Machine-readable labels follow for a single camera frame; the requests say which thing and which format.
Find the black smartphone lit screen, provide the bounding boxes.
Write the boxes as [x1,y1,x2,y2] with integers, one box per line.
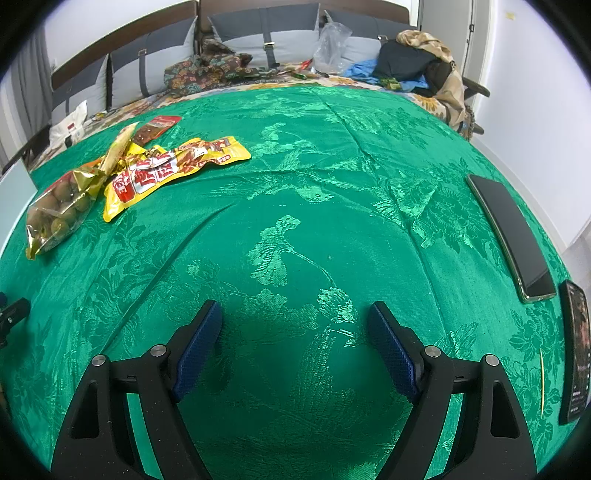
[557,280,591,426]

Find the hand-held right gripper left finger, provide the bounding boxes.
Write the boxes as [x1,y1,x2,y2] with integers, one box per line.
[50,299,225,480]

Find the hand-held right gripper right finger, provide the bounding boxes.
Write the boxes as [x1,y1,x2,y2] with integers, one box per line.
[368,301,539,480]

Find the yellow packet red label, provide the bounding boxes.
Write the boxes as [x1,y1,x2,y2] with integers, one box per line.
[102,144,205,223]
[177,137,252,170]

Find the clear bag of green fruits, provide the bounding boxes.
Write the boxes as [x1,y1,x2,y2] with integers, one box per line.
[25,165,108,262]

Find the green patterned blanket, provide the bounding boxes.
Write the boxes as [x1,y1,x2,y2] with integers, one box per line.
[0,85,588,480]

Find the grey curtain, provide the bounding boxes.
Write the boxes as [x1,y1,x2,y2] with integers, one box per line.
[0,30,52,164]

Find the dark floral cloth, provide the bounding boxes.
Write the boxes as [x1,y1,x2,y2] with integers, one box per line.
[164,39,260,92]

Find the floral bedsheet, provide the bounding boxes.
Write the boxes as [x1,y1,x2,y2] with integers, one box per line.
[85,65,465,125]

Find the white door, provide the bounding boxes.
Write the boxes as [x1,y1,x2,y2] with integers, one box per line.
[418,0,491,80]

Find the slim beige snack packet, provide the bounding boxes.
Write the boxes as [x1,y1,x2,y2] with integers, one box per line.
[102,122,140,175]

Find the blue cloth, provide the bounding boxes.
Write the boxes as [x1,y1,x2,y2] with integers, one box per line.
[343,58,431,94]

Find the dark bedside furniture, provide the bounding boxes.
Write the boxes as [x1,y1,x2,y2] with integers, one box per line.
[0,124,52,177]

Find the black bag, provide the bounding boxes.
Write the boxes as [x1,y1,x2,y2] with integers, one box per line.
[373,39,454,96]

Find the red fish snack packet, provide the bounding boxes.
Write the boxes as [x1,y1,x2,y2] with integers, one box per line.
[133,115,182,148]

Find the dark chair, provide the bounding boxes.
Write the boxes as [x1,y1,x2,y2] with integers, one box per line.
[461,76,491,136]

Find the scattered small wrappers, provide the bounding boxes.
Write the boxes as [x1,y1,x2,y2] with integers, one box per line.
[276,59,334,80]

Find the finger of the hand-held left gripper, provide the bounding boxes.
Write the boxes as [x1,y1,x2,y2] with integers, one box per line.
[0,298,31,350]

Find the black smartphone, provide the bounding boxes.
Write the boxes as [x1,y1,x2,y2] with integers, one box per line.
[465,174,558,304]

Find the white plastic bag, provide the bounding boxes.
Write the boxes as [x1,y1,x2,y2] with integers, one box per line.
[48,100,89,149]

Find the grey strapped cushion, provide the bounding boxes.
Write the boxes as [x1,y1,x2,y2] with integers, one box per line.
[108,17,198,110]
[51,54,110,121]
[325,10,410,57]
[208,3,321,68]

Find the clear plastic bag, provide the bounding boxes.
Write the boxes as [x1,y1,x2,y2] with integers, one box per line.
[312,21,354,75]

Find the white cardboard box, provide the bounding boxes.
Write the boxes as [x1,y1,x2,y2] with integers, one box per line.
[0,161,38,252]

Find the beige patterned cloth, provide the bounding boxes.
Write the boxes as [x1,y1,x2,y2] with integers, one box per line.
[396,30,472,136]

